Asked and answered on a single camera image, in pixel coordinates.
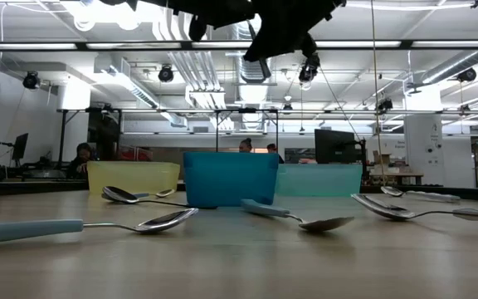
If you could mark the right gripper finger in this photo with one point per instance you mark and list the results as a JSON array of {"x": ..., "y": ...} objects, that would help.
[{"x": 284, "y": 47}]

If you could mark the black monitor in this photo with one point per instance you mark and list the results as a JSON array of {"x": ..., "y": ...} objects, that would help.
[
  {"x": 20, "y": 145},
  {"x": 332, "y": 145}
]

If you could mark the blue plastic bin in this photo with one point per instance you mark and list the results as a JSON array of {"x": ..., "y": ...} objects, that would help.
[{"x": 230, "y": 178}]

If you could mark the black ceiling spotlight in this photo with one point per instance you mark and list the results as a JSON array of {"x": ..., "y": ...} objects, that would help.
[
  {"x": 307, "y": 71},
  {"x": 466, "y": 74},
  {"x": 31, "y": 80},
  {"x": 384, "y": 104},
  {"x": 165, "y": 74}
]

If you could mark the black background gantry frame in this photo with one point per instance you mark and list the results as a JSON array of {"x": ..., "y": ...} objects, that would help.
[{"x": 61, "y": 137}]

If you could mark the black metal spoon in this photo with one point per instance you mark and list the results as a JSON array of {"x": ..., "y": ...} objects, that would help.
[{"x": 118, "y": 194}]

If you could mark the teal translucent plastic bin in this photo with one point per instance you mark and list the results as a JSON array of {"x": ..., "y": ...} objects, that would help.
[{"x": 318, "y": 180}]

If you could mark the person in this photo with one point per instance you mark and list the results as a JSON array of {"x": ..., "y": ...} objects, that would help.
[
  {"x": 81, "y": 160},
  {"x": 272, "y": 149},
  {"x": 246, "y": 145}
]

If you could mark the black aluminium table frame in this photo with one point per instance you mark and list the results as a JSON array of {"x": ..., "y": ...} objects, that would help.
[{"x": 27, "y": 189}]

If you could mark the yellow translucent plastic bin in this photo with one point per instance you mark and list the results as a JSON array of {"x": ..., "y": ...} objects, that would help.
[{"x": 131, "y": 176}]

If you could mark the cardboard box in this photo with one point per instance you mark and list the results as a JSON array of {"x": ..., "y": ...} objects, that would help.
[{"x": 382, "y": 158}]

